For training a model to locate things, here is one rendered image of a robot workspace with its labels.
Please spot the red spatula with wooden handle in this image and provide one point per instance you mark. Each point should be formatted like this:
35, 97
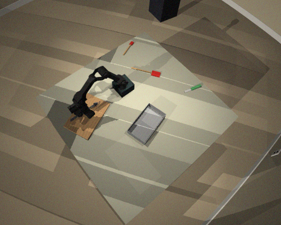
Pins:
153, 73

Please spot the light brown wooden board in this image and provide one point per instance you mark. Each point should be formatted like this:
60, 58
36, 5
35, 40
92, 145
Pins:
83, 126

